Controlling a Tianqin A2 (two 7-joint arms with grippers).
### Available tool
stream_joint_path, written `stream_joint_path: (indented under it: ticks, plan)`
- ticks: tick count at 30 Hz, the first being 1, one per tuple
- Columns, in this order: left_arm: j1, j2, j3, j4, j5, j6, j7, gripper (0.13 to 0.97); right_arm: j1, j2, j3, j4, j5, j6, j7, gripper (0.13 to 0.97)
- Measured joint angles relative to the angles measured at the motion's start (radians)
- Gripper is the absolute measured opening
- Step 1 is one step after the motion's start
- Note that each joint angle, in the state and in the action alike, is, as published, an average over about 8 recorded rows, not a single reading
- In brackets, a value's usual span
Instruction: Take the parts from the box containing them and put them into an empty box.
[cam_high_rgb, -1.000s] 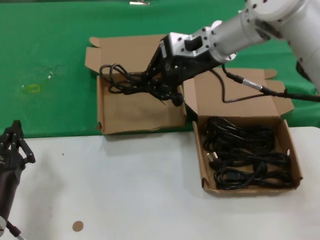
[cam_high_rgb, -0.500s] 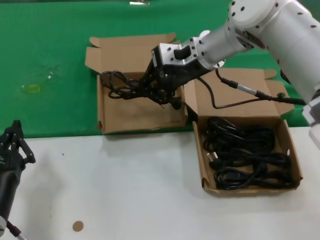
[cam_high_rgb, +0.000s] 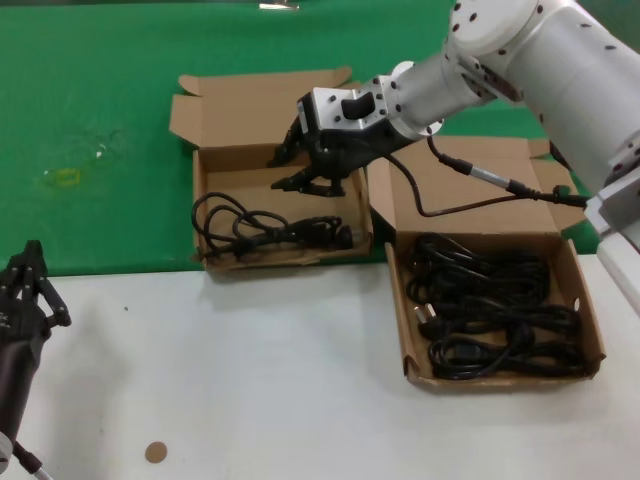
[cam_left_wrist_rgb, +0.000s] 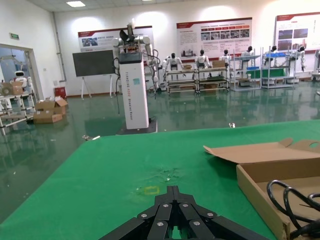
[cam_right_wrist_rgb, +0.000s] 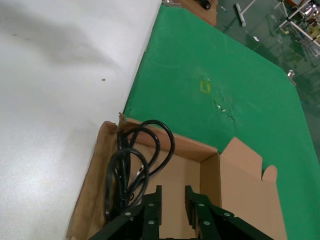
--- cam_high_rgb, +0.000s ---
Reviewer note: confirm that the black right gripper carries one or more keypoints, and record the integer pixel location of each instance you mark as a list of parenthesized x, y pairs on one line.
[(360, 152)]

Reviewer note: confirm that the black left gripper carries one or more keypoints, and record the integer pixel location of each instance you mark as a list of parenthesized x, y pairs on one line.
[(17, 360)]

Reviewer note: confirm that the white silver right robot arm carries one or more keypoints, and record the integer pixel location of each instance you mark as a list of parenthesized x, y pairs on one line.
[(565, 65)]

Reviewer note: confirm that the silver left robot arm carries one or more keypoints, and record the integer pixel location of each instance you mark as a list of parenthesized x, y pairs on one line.
[(4, 445)]

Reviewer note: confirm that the brown cardboard box oval cutout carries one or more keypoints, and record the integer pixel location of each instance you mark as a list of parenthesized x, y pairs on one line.
[(240, 110)]

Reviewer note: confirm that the brown cardboard box round cutout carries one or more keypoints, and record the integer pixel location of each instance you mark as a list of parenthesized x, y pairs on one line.
[(475, 225)]

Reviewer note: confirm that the brown round sticker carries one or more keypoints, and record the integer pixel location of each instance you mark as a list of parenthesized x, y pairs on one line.
[(155, 452)]

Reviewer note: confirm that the green tablecloth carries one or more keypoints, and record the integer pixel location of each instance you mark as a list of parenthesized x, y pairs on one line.
[(100, 75)]

